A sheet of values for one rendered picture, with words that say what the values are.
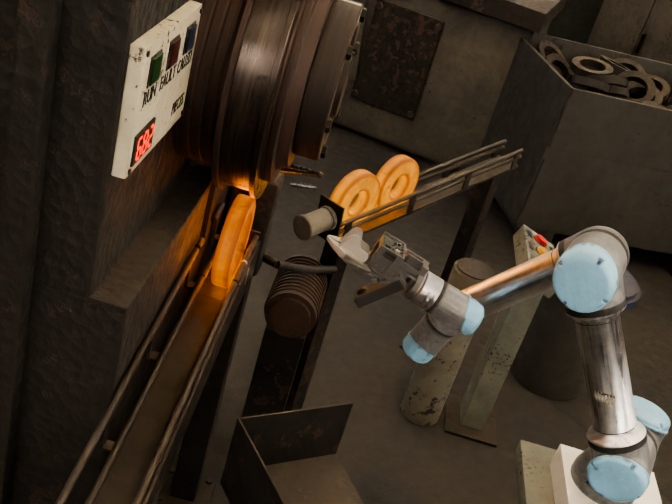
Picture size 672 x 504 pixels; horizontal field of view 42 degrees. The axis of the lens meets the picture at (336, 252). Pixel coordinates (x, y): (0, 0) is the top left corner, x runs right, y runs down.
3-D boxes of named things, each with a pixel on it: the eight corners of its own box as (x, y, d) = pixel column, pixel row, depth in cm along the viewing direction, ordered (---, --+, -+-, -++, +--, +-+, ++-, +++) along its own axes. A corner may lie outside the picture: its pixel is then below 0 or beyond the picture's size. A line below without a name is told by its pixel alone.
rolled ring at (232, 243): (262, 183, 174) (246, 178, 174) (240, 222, 158) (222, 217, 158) (243, 261, 183) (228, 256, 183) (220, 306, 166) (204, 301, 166)
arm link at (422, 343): (439, 350, 199) (467, 320, 193) (420, 372, 189) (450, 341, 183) (413, 326, 200) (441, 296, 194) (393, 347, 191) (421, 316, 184)
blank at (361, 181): (332, 177, 202) (343, 183, 201) (376, 161, 213) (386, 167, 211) (321, 232, 211) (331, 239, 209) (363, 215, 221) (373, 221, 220)
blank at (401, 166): (376, 161, 213) (386, 168, 211) (415, 147, 223) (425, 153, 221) (363, 215, 221) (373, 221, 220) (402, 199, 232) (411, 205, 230)
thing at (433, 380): (398, 419, 257) (454, 272, 232) (401, 395, 268) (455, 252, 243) (437, 431, 257) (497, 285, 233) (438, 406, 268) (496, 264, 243)
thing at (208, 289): (195, 296, 168) (195, 293, 168) (219, 251, 185) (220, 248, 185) (232, 307, 168) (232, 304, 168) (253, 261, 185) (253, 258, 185)
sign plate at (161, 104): (110, 175, 114) (130, 43, 105) (169, 112, 137) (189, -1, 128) (127, 180, 114) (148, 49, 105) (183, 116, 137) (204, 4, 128)
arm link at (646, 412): (651, 451, 196) (679, 406, 189) (641, 484, 185) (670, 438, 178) (601, 424, 200) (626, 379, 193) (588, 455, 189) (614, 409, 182)
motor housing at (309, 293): (223, 458, 225) (268, 287, 200) (242, 406, 245) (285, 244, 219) (271, 472, 225) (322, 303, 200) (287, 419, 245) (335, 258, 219)
